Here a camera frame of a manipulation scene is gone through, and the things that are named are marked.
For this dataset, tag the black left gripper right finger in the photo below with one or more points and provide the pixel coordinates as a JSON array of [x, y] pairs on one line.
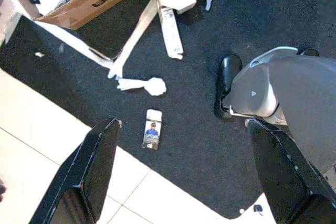
[[283, 182]]

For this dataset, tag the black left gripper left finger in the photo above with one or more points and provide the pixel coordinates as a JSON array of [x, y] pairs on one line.
[[86, 176]]

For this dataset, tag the small black clip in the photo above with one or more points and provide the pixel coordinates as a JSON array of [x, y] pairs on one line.
[[258, 208]]

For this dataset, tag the small printed card package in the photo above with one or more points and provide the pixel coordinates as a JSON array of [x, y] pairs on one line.
[[153, 129]]

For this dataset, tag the crumpled white tissue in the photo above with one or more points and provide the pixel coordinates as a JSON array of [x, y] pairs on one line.
[[156, 86]]

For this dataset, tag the small white paper scrap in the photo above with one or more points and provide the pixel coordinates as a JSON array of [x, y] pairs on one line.
[[39, 54]]

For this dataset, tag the long white package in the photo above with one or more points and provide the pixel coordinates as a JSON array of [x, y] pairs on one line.
[[172, 35]]

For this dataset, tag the open cardboard box of clutter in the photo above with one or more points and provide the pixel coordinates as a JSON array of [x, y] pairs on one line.
[[110, 1]]

